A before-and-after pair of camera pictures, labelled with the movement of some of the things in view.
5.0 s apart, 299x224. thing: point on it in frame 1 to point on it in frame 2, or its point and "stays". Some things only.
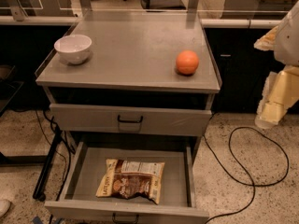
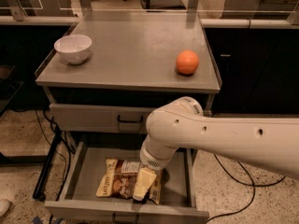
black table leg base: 39,189 stays
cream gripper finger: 273,106 to 138,196
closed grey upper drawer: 115,119 stays
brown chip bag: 124,178 stays
